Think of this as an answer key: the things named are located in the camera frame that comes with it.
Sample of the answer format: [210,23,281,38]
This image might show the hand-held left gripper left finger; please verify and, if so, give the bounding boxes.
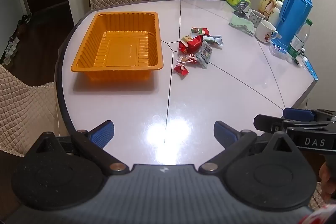
[25,120,129,176]

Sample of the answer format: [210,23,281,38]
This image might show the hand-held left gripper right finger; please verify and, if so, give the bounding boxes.
[199,121,307,175]

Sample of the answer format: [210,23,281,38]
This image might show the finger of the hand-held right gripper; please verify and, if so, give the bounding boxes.
[253,114,336,133]
[283,108,336,123]

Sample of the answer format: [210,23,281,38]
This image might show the red candy packet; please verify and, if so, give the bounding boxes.
[174,64,189,78]

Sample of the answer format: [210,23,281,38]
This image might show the white blue snack packet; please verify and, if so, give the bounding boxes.
[196,42,213,68]

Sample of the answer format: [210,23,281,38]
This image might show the large red snack packet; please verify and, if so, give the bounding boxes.
[179,35,204,54]

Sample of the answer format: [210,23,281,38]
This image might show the silver green snack packet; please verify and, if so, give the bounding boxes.
[202,35,224,48]

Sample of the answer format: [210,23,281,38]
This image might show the red green snack packet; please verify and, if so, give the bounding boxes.
[191,27,210,36]

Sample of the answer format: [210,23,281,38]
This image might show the orange plastic tray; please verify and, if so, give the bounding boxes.
[70,11,164,81]

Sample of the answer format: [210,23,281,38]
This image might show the person's right hand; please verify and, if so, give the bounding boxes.
[318,160,336,201]

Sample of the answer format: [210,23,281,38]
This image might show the blue white tube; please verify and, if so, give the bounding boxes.
[301,55,319,81]

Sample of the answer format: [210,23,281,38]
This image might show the clear plastic packet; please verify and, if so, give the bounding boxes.
[270,44,289,59]

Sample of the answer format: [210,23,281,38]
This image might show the plastic water bottle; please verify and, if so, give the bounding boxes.
[286,19,313,60]

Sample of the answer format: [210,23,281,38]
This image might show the white cartoon mug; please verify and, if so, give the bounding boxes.
[255,20,279,43]

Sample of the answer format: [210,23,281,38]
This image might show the blue thermos jug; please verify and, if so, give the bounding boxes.
[272,0,314,48]

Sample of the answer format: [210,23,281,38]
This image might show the green cloth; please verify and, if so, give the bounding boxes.
[229,15,256,36]

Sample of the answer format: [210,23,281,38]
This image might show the patterned mug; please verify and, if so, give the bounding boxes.
[248,10,266,28]

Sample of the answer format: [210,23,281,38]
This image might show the yellow green snack box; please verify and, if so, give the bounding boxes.
[258,0,287,20]

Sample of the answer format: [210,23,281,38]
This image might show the grey phone stand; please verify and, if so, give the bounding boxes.
[233,1,250,18]

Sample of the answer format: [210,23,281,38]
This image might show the white shoes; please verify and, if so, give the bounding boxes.
[4,35,20,65]

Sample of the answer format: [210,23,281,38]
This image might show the dark shoes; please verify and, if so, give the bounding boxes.
[16,14,32,36]

